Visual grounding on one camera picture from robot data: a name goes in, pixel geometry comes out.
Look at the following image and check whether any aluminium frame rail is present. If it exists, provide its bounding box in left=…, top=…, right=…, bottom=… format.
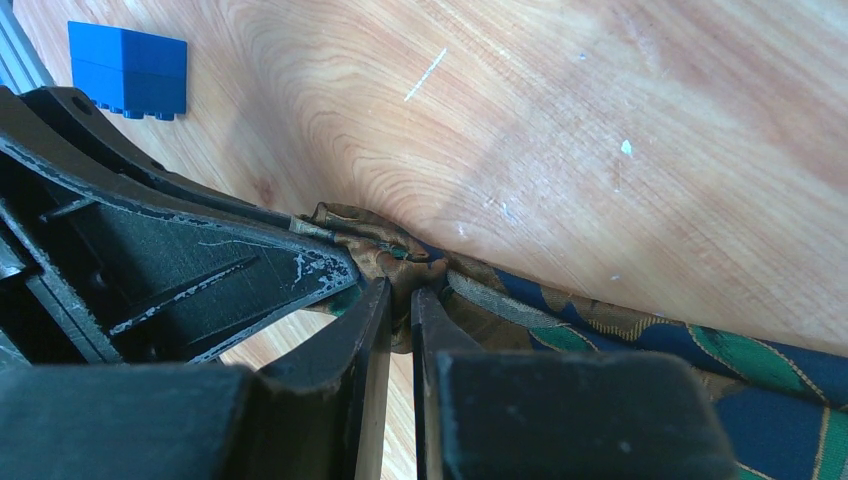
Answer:
left=0, top=0, right=55, bottom=94

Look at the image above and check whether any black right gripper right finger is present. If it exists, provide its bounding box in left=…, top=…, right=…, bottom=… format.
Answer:
left=411, top=288, right=738, bottom=479

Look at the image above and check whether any dark patterned necktie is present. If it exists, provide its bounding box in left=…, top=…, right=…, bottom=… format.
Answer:
left=291, top=203, right=847, bottom=479

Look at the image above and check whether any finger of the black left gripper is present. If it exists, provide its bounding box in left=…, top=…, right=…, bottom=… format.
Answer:
left=19, top=87, right=307, bottom=229
left=1, top=133, right=356, bottom=365

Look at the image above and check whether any blue toy block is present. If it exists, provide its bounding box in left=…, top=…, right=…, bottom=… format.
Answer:
left=67, top=21, right=188, bottom=121

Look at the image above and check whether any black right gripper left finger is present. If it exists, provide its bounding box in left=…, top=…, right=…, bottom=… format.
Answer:
left=1, top=279, right=391, bottom=479

